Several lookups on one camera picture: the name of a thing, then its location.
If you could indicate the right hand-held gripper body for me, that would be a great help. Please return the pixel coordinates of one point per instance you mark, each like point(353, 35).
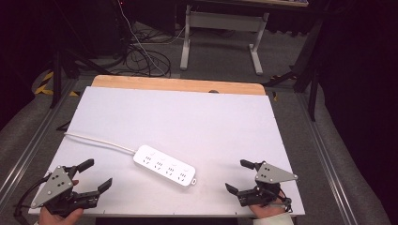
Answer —
point(272, 174)

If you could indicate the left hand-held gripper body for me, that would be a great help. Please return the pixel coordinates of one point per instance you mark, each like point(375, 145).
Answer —
point(53, 185)

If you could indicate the white power strip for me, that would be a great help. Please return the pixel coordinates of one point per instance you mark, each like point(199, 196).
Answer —
point(164, 165)

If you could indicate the person's left hand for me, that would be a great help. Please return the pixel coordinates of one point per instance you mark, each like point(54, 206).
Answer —
point(56, 219)

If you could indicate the person's right hand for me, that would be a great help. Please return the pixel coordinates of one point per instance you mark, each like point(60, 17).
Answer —
point(267, 211)

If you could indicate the white table mat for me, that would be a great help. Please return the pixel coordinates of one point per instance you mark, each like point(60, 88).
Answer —
point(187, 125)

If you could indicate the yellow black hazard tape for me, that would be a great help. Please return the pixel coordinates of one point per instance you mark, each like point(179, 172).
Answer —
point(47, 84)

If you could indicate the black tripod stand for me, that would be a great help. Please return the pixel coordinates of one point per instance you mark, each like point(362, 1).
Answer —
point(58, 72)

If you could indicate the black metal stand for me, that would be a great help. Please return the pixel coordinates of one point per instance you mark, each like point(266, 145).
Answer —
point(309, 75)

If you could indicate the metal floor rail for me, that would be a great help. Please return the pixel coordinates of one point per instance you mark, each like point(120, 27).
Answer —
point(29, 146)
point(325, 156)

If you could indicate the white metal desk frame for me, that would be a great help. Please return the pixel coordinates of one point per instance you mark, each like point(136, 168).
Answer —
point(223, 21)

